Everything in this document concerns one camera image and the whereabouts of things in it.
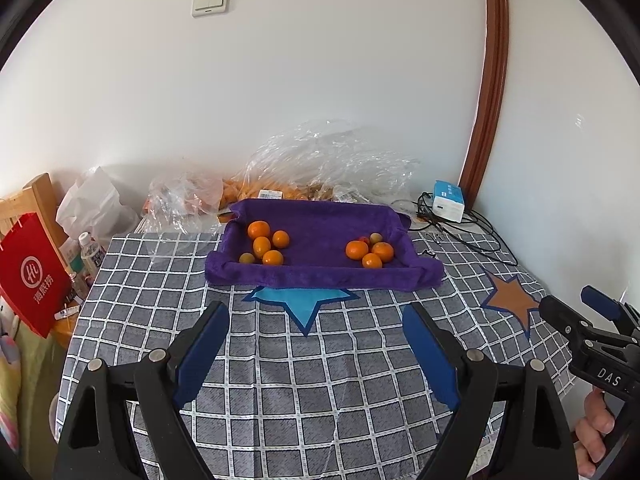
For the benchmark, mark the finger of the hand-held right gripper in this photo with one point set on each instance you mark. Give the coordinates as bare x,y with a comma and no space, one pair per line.
602,302
562,317

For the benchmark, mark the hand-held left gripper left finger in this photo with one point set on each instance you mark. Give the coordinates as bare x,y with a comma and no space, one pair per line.
200,355

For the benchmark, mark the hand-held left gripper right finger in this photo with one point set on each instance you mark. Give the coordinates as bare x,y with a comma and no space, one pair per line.
430,355

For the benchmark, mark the small yellow-brown round fruit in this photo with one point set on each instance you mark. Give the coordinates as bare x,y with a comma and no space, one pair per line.
245,258
376,238

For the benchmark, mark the purple towel-lined tray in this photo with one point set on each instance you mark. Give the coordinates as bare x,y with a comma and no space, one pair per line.
320,240

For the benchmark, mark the person's right hand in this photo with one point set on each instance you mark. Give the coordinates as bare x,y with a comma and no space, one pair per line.
592,430

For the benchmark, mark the grey checked tablecloth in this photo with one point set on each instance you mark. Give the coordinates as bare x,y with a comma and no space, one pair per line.
300,385

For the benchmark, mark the clear water bottle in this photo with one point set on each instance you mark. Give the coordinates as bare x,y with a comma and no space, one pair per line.
91,257

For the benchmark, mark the blue white charger box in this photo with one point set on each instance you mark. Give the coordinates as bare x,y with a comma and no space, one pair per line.
447,210

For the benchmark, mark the clear plastic bag of fruit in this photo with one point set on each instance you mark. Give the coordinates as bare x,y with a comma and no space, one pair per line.
180,200

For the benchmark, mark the clear bag of kumquats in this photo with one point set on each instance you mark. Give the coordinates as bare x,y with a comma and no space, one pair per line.
260,191

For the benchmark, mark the yellow-green bedding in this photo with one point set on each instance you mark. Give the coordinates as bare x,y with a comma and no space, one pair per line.
25,385

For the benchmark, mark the red paper bag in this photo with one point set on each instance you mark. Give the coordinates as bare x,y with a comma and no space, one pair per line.
32,275

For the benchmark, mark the white plastic bag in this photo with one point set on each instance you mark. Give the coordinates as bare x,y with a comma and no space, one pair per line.
95,200

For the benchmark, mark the large crumpled clear plastic bag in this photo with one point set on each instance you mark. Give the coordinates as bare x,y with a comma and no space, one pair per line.
330,160

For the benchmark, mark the wooden chair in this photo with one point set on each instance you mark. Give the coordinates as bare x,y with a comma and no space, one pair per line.
42,195

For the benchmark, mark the brown wooden door frame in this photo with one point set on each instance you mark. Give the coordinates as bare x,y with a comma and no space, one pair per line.
487,85

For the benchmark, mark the white wall light switch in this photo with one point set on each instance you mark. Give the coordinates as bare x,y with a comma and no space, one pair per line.
210,1

